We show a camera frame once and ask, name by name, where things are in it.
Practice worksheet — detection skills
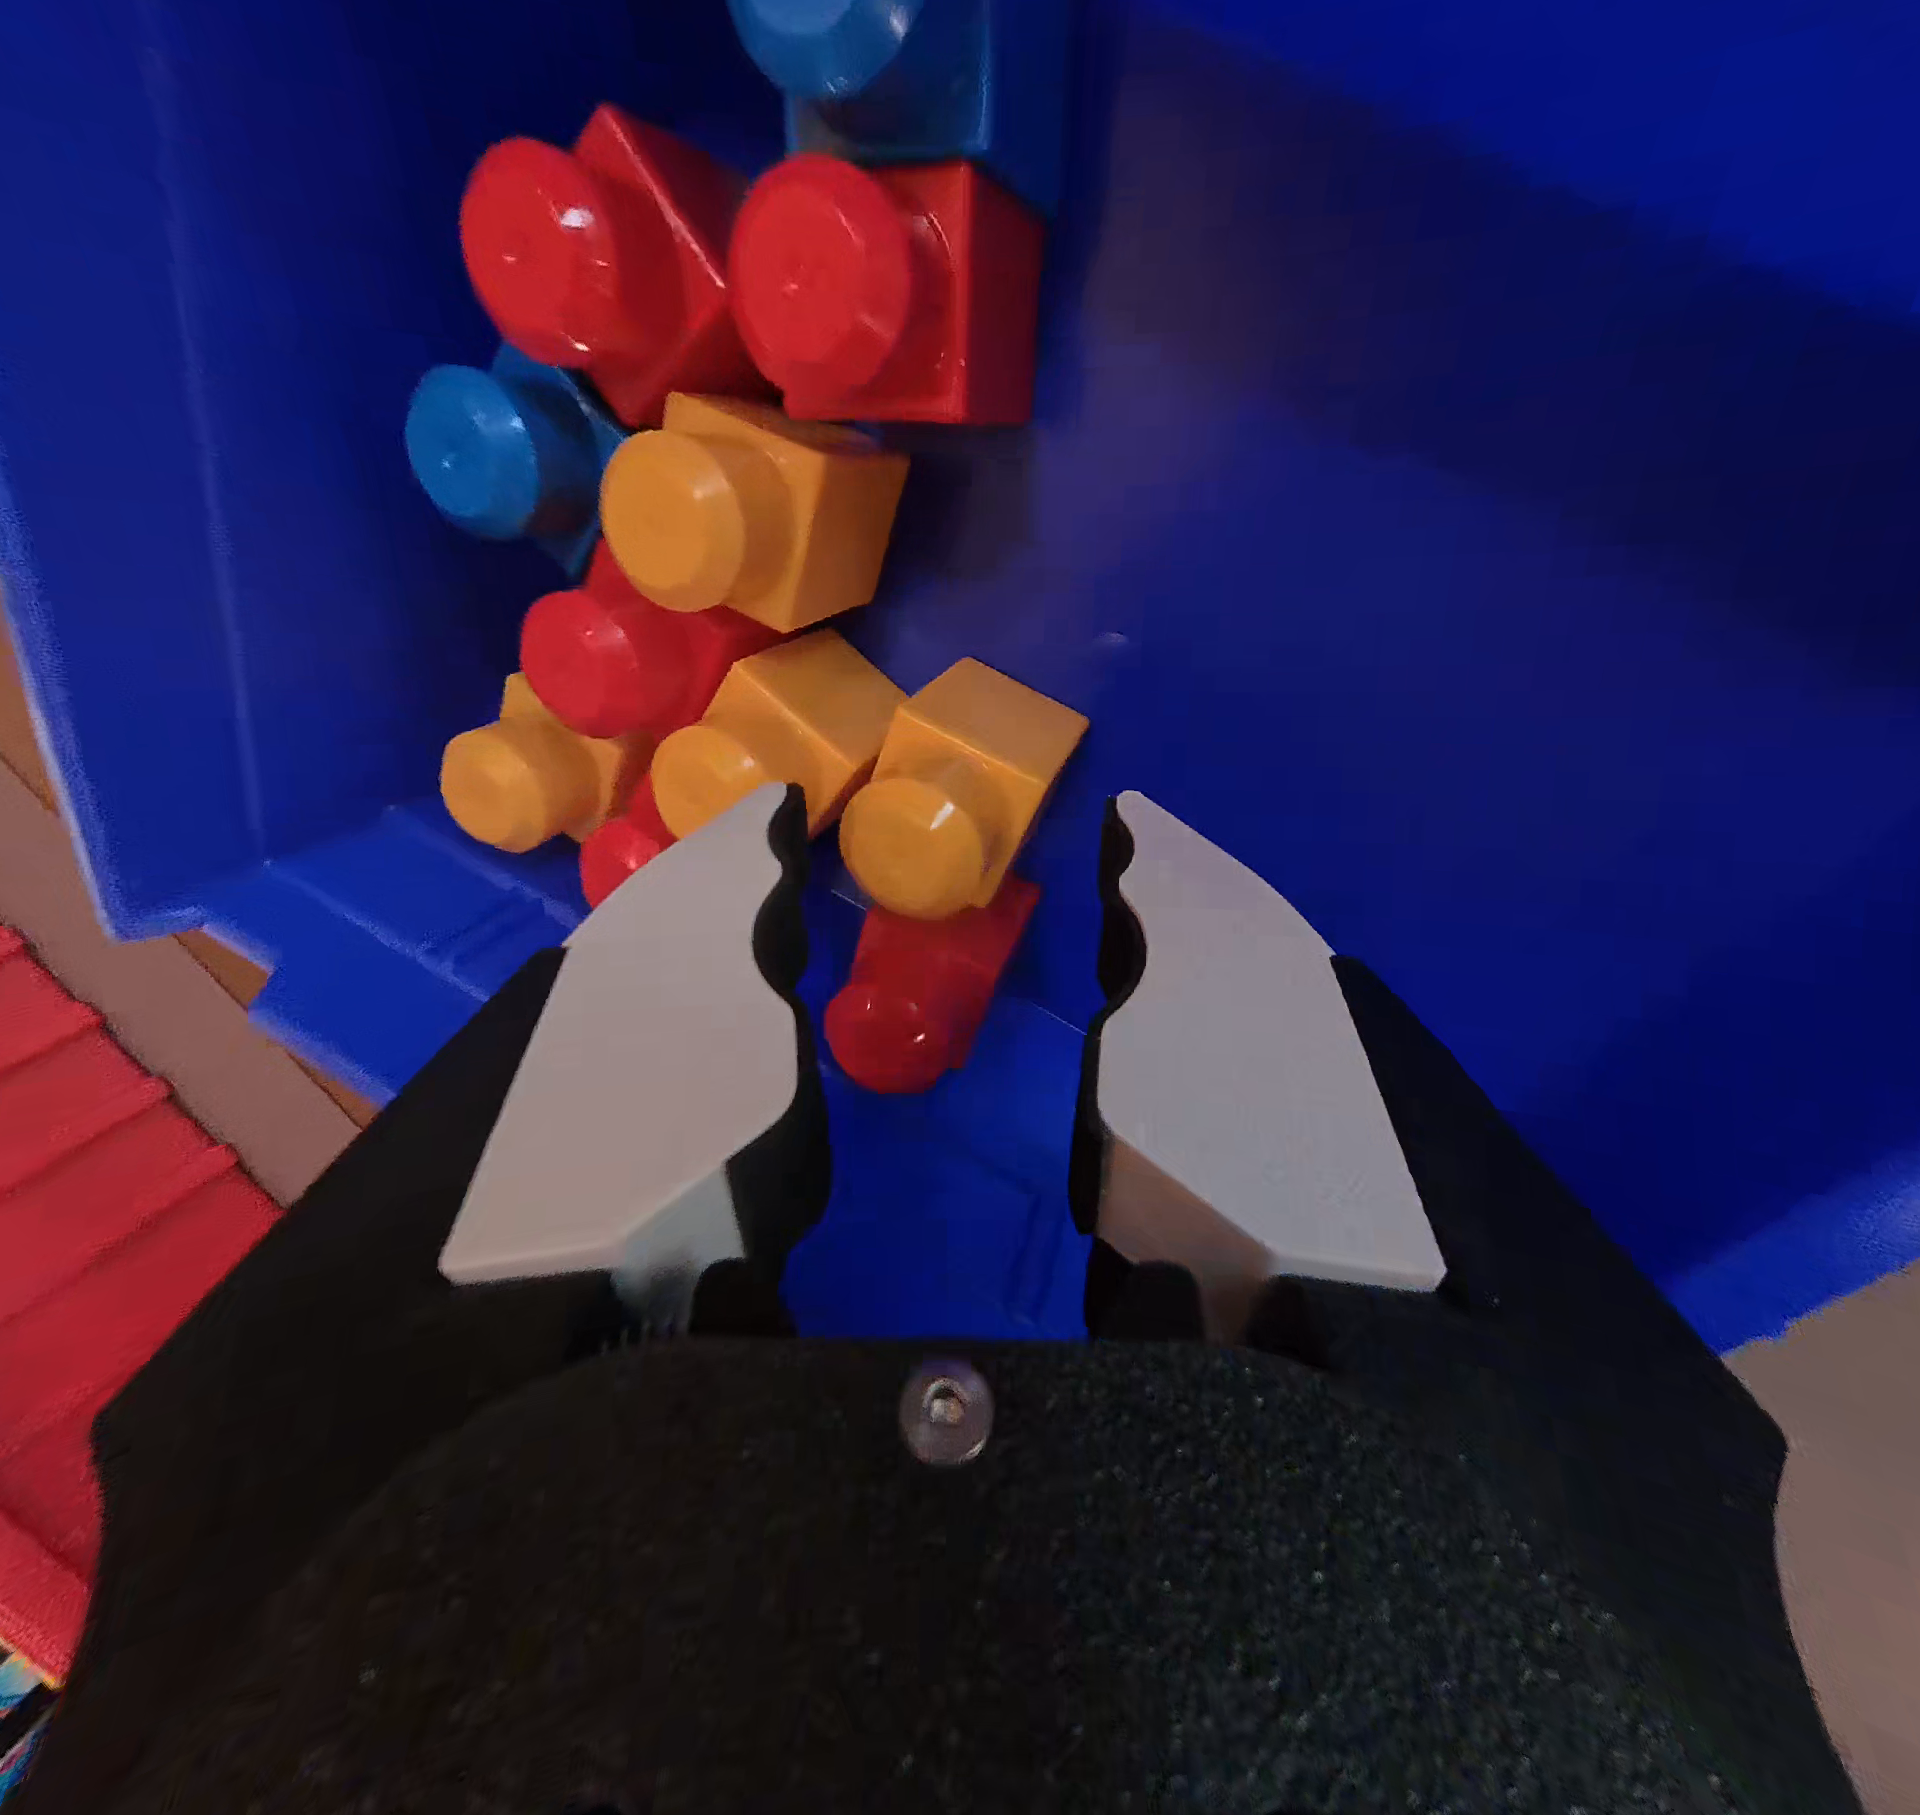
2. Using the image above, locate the blue plastic bin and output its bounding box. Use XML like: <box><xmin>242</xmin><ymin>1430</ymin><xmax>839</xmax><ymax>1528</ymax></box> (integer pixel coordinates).
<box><xmin>0</xmin><ymin>0</ymin><xmax>1920</xmax><ymax>1353</ymax></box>

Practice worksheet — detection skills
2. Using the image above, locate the pile of mega blocks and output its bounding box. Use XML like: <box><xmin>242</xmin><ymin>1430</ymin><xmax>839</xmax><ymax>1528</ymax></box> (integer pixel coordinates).
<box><xmin>407</xmin><ymin>0</ymin><xmax>1091</xmax><ymax>1097</ymax></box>

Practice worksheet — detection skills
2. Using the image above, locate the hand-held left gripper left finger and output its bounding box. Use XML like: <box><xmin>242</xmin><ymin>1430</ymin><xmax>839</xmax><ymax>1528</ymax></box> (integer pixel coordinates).
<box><xmin>437</xmin><ymin>783</ymin><xmax>834</xmax><ymax>1336</ymax></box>

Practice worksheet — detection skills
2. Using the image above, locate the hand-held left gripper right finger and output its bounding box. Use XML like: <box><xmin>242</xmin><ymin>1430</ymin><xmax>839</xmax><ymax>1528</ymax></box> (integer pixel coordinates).
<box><xmin>1070</xmin><ymin>790</ymin><xmax>1450</xmax><ymax>1345</ymax></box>

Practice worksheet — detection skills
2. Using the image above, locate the red plastic bin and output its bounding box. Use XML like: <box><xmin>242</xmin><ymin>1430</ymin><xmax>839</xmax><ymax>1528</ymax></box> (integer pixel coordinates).
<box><xmin>0</xmin><ymin>923</ymin><xmax>286</xmax><ymax>1682</ymax></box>

